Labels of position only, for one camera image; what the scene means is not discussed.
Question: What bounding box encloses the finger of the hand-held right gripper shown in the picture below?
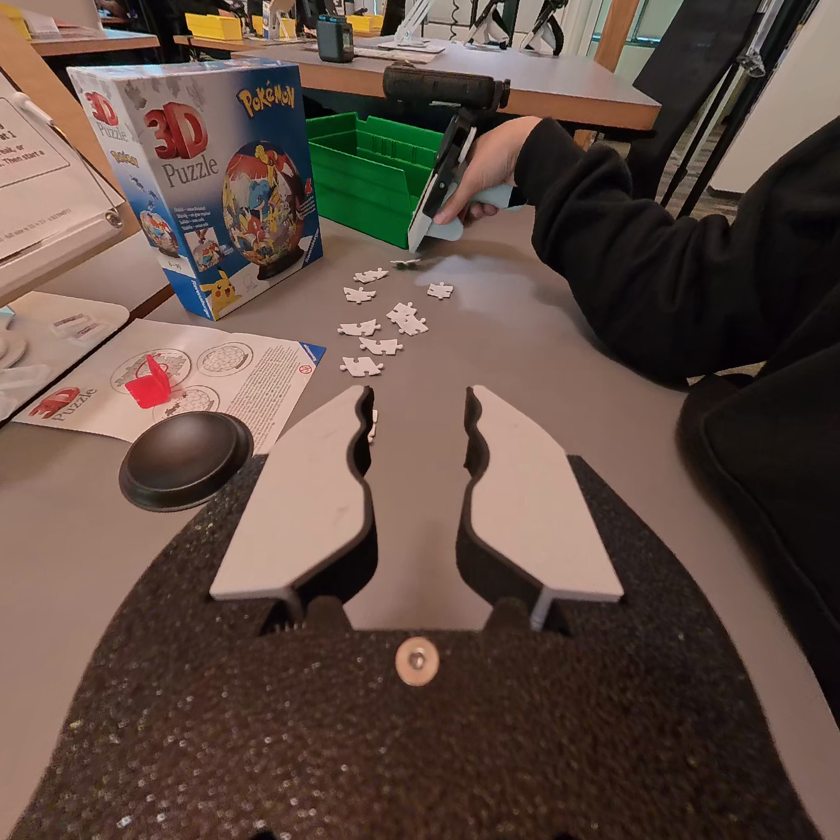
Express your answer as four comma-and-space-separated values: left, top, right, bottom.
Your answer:
407, 118, 479, 256
419, 218, 465, 257

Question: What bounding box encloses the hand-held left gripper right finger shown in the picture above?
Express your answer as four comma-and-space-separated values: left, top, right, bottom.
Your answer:
455, 385, 625, 632

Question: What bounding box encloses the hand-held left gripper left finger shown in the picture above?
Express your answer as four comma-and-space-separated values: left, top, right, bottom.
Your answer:
209, 385, 379, 621

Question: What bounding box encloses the spread of white puzzle pieces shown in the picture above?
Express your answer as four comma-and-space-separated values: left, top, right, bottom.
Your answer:
337, 266, 455, 445

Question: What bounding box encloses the person's right forearm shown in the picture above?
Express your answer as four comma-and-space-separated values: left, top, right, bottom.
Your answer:
514, 118, 769, 388

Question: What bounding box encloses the black round ball stand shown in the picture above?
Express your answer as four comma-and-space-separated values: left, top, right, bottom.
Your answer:
118, 412, 255, 513

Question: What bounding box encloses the blue puzzle box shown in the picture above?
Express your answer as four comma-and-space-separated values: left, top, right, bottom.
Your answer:
67, 58, 324, 322

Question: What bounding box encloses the person's right hand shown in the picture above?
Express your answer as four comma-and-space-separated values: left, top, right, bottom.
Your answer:
433, 117, 546, 227

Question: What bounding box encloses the white stand base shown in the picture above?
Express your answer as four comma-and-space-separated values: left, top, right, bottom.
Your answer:
377, 36, 454, 64

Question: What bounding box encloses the green plastic bin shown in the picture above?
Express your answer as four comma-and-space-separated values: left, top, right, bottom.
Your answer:
306, 112, 447, 249

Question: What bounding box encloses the black box device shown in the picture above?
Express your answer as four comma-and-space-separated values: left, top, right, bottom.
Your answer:
317, 14, 355, 64

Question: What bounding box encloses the grey table with wooden edge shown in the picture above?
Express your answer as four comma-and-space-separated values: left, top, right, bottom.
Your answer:
233, 36, 662, 132

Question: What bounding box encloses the folded instruction leaflet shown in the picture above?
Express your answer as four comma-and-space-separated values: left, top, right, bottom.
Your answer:
12, 318, 327, 442

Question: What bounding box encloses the red plastic clip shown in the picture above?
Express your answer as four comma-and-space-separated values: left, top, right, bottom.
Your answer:
125, 354, 173, 409

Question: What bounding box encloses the person's black jacket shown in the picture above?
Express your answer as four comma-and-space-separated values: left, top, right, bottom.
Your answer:
679, 117, 840, 829

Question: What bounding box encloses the white board stand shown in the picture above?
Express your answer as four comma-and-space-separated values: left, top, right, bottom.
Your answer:
0, 292, 131, 424

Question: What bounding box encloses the black tripod with dark cloth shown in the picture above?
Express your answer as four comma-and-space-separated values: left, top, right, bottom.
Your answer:
633, 0, 821, 217

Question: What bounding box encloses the instruction sheet on clipboard stand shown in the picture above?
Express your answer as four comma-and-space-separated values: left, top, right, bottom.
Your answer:
0, 12, 142, 308

